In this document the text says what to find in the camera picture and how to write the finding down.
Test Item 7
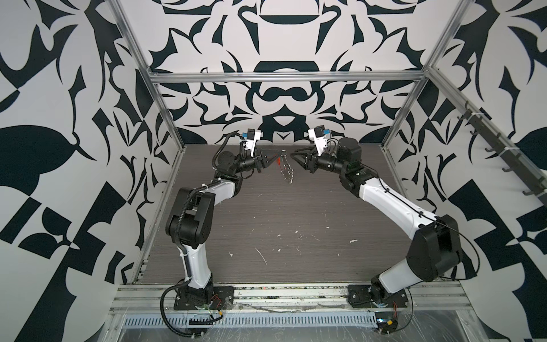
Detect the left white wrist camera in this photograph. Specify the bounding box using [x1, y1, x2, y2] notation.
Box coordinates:
[243, 128, 262, 157]

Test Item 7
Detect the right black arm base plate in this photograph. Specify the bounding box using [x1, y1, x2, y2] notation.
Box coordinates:
[347, 284, 409, 309]

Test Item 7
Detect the white slotted cable duct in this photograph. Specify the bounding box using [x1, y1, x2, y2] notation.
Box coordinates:
[123, 312, 377, 329]

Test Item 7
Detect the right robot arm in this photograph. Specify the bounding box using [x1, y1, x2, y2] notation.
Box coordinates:
[291, 138, 462, 306]

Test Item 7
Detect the grey hook rack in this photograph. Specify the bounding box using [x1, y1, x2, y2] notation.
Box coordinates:
[456, 101, 546, 206]

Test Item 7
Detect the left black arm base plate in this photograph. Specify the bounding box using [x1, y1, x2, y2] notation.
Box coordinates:
[174, 286, 235, 311]

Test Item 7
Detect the aluminium frame back bar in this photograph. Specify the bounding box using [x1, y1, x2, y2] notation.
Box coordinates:
[149, 71, 424, 84]

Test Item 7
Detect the left black corrugated cable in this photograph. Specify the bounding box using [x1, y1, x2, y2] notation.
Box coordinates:
[160, 279, 223, 339]

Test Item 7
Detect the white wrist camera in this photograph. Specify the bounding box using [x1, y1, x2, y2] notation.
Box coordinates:
[243, 128, 262, 157]
[308, 125, 330, 156]

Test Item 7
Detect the aluminium front rail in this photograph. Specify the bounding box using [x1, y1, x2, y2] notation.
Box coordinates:
[108, 282, 474, 314]

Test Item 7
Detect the silver key ring chain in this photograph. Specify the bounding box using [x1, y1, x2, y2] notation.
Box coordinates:
[279, 148, 296, 185]

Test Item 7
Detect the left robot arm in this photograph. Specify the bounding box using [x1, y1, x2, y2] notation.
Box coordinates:
[165, 148, 281, 301]

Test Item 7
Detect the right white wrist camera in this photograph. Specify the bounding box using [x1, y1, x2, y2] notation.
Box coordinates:
[308, 125, 330, 156]

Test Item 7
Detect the right small circuit board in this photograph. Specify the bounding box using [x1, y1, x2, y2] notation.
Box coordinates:
[375, 313, 398, 336]

